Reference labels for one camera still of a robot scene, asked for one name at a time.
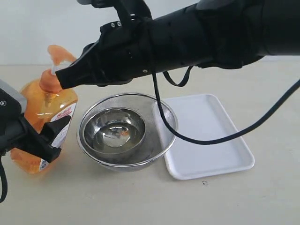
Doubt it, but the black right camera cable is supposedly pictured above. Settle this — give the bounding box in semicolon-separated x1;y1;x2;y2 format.
112;0;300;146

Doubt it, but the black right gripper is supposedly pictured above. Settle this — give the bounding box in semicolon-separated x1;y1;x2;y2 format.
55;19;154;89

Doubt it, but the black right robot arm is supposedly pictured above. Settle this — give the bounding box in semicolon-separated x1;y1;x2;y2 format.
56;0;300;89

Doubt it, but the black camera cable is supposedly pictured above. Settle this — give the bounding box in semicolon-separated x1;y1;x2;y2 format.
112;0;300;146
0;154;8;203

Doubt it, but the small stainless steel bowl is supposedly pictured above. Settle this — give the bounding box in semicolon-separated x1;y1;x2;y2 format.
82;107;146;159

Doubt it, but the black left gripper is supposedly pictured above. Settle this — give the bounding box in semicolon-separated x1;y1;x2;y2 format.
0;115;71;163

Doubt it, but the steel mesh strainer basket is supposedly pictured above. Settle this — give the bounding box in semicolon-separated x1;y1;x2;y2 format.
77;93;178;172

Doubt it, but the white plastic tray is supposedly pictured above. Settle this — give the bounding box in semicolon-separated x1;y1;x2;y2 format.
164;94;255;180

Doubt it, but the orange pump soap bottle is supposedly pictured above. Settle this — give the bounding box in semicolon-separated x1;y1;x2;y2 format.
10;45;78;174

